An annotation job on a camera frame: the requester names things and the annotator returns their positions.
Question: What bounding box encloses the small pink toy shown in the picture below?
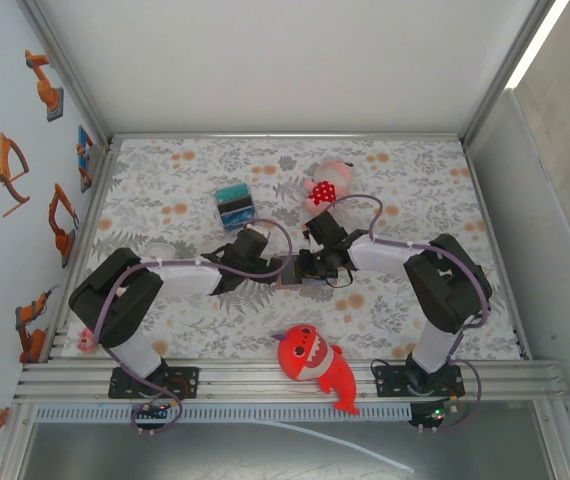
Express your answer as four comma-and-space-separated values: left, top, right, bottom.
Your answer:
76, 327, 98, 355

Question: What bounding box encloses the short purple cable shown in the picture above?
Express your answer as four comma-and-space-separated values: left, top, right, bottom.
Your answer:
131, 392, 189, 437
417, 387, 482, 435

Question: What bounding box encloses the white slotted cable duct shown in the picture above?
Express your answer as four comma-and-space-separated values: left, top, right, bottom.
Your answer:
33, 403, 413, 425

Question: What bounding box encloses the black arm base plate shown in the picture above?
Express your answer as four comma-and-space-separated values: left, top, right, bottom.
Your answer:
372, 360, 466, 400
108, 366, 201, 400

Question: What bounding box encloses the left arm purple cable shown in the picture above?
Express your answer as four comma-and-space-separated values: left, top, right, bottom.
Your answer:
92, 219, 294, 401

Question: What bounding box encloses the aluminium side rail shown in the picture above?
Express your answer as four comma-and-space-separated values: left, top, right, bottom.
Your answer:
462, 141, 533, 362

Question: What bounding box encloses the dark grey credit card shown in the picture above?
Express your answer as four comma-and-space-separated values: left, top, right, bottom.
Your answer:
279, 255, 300, 287

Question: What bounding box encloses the red shark plush toy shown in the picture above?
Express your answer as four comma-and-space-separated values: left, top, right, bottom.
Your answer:
270, 323, 361, 416

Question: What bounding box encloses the teal credit card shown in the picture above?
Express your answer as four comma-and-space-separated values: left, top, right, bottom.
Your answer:
214, 185, 249, 202

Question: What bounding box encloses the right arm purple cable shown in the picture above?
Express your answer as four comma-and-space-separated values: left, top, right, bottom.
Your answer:
329, 193, 491, 361

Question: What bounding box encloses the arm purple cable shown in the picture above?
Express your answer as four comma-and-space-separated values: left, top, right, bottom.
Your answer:
92, 219, 294, 401
329, 193, 491, 361

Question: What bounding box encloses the floral tablecloth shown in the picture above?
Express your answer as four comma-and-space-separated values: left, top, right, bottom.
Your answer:
71, 137, 525, 362

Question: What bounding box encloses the bright light strip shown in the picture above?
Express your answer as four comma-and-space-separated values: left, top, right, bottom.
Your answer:
506, 0, 570, 91

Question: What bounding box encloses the black credit card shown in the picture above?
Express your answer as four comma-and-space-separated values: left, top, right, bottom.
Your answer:
217, 197, 255, 214

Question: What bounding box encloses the aluminium corner post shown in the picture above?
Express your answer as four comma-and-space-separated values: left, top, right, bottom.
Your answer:
457, 0, 558, 149
17, 0, 114, 149

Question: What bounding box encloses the aluminium front rail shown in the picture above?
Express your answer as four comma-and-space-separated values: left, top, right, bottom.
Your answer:
12, 355, 569, 404

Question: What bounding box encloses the small circuit board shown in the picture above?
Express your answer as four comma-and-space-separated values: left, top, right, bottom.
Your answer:
408, 398, 460, 431
132, 402, 171, 426

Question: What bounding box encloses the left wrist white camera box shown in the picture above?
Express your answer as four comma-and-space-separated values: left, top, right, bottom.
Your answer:
241, 222, 273, 242

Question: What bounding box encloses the pink doll polka-dot dress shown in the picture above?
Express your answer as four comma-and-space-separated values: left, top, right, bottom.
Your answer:
303, 158, 358, 214

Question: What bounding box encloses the teal striped box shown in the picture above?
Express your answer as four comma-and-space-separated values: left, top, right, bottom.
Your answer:
212, 182, 260, 235

